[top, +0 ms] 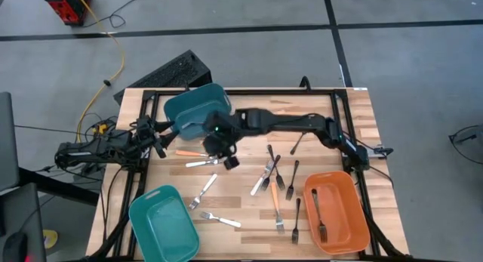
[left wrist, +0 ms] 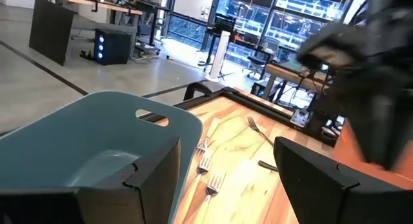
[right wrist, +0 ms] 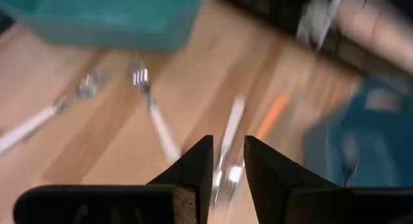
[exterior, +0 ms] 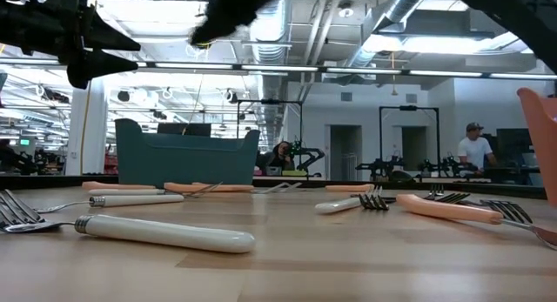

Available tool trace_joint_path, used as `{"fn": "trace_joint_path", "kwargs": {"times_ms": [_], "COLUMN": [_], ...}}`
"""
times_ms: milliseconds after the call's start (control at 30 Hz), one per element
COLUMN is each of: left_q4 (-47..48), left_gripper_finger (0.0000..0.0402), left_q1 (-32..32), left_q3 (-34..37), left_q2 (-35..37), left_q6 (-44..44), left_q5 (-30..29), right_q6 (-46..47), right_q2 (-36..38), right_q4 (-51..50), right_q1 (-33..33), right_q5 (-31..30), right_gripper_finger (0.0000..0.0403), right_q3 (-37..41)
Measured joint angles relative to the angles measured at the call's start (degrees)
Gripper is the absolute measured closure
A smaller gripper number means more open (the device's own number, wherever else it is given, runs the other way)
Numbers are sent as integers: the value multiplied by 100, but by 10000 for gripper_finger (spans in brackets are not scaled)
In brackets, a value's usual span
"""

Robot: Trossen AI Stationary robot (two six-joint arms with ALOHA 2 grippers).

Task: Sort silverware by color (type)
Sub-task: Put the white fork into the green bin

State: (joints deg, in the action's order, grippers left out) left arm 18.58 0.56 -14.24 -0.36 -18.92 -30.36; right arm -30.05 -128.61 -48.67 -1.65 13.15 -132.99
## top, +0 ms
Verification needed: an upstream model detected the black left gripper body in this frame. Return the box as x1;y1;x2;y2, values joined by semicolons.
130;116;167;160

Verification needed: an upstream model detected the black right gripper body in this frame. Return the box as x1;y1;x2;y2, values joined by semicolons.
202;110;242;158

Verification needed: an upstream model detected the orange-handled silver fork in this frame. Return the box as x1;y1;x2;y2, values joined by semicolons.
270;181;286;236
174;149;211;159

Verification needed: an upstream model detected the white-handled silver fork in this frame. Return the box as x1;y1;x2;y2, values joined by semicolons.
185;158;224;169
250;159;275;197
199;211;242;229
188;173;219;211

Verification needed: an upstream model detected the black metal fork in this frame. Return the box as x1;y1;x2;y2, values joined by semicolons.
291;197;303;245
260;154;282;192
285;159;300;202
266;143;287;191
310;188;328;244

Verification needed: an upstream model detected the dark teal plastic bin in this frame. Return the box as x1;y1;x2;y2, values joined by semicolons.
163;82;232;141

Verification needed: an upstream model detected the black perforated computer case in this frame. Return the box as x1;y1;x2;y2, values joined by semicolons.
112;49;213;106

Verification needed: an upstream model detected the turquoise green plastic bin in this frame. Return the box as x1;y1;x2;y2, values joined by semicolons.
128;184;201;262

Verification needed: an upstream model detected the black floor beam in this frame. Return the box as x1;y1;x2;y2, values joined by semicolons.
17;167;101;207

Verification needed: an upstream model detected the orange plastic bin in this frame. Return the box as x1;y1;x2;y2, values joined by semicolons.
303;170;371;255

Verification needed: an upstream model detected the yellow floor sticker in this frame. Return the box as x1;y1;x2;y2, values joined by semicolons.
42;229;60;251

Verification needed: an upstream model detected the dark grey panel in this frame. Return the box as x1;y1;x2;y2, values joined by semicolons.
0;91;20;191

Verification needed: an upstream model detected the red black equipment box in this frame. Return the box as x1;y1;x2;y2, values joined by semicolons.
41;0;93;27

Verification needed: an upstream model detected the black computer mouse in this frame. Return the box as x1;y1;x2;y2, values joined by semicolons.
2;231;29;262

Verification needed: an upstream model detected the yellow cable plug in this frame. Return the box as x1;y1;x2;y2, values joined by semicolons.
92;122;109;137

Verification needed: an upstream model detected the black aluminium rig frame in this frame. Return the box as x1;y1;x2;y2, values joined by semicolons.
86;87;411;262

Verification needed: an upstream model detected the yellow floor cable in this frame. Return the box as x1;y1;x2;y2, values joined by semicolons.
71;0;126;144

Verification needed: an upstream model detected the black floor cable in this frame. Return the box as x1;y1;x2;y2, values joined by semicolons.
81;0;180;29

